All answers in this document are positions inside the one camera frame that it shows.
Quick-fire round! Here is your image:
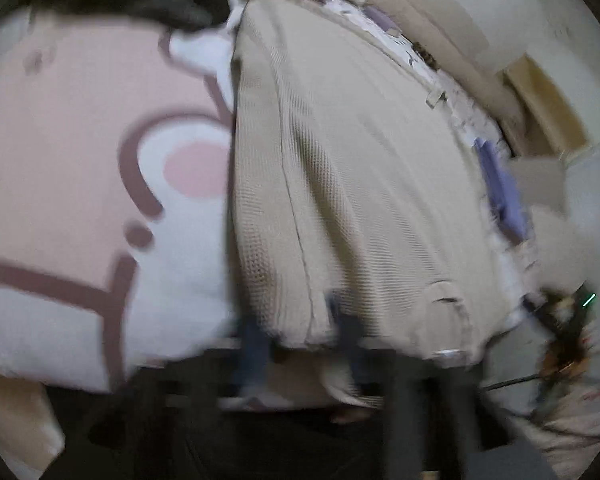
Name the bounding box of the beige waffle knit garment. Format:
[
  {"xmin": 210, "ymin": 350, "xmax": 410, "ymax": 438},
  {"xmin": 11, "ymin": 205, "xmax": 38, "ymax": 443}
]
[{"xmin": 233, "ymin": 0, "xmax": 514, "ymax": 363}]

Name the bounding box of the folded purple cloth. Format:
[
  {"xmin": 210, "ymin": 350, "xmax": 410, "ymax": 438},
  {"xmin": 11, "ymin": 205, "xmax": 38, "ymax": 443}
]
[{"xmin": 474, "ymin": 138, "xmax": 529, "ymax": 245}]

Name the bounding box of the pink white cartoon bedspread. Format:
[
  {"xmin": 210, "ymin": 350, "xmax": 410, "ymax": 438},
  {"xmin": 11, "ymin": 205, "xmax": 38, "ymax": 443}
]
[{"xmin": 0, "ymin": 11, "xmax": 235, "ymax": 391}]

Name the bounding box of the wooden bedside shelf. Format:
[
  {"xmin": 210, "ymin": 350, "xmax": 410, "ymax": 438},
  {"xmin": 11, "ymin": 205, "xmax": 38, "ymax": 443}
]
[{"xmin": 503, "ymin": 54, "xmax": 588, "ymax": 158}]

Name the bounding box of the long beige body pillow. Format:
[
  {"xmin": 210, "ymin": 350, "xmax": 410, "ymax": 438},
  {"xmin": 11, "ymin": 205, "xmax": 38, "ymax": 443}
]
[{"xmin": 366, "ymin": 0, "xmax": 527, "ymax": 136}]

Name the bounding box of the small purple box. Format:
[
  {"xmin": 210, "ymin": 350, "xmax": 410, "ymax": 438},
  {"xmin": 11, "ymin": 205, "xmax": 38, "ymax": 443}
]
[{"xmin": 363, "ymin": 6, "xmax": 402, "ymax": 35}]

